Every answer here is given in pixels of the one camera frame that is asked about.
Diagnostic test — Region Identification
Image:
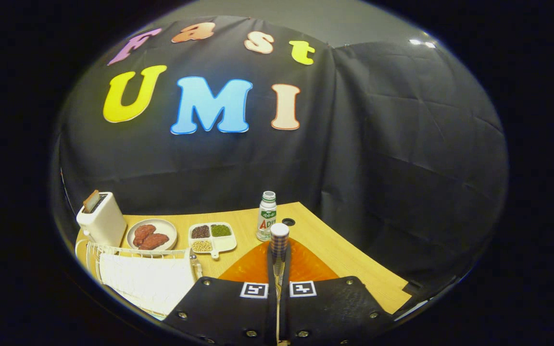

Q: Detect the white wire dish rack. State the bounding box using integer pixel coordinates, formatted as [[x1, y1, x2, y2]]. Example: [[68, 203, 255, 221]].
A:
[[75, 239, 203, 321]]

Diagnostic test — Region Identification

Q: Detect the white and green drink bottle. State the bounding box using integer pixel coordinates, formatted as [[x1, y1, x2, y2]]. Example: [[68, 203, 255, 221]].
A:
[[256, 191, 277, 242]]

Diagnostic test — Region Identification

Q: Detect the small beige dish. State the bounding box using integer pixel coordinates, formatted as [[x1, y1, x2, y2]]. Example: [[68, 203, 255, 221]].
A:
[[126, 219, 178, 251]]

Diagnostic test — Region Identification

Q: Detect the black backdrop cloth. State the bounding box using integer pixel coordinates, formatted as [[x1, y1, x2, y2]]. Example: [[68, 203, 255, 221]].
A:
[[53, 17, 508, 308]]

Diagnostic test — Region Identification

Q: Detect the white toaster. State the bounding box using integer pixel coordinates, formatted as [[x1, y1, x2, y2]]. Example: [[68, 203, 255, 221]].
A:
[[76, 191, 127, 247]]

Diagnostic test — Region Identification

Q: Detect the white divided tray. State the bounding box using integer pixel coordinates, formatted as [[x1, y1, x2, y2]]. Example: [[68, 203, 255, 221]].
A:
[[189, 222, 238, 260]]

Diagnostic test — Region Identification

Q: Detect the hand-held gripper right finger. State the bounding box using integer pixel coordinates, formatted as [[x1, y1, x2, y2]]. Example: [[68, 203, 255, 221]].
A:
[[279, 238, 394, 346]]

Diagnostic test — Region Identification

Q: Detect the brown bread slice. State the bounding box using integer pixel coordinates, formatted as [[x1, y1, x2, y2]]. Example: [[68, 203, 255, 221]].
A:
[[83, 190, 101, 213]]

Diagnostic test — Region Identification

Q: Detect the silver spoon with ribbed handle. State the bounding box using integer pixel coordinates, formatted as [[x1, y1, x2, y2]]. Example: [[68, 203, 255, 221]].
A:
[[270, 222, 290, 346]]

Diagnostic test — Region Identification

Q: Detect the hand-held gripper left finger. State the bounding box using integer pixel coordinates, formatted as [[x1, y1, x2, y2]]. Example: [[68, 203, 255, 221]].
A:
[[164, 239, 278, 346]]

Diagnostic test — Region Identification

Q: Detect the red meat piece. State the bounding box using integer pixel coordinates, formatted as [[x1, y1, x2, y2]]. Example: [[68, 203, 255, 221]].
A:
[[133, 224, 156, 247], [138, 234, 170, 250]]

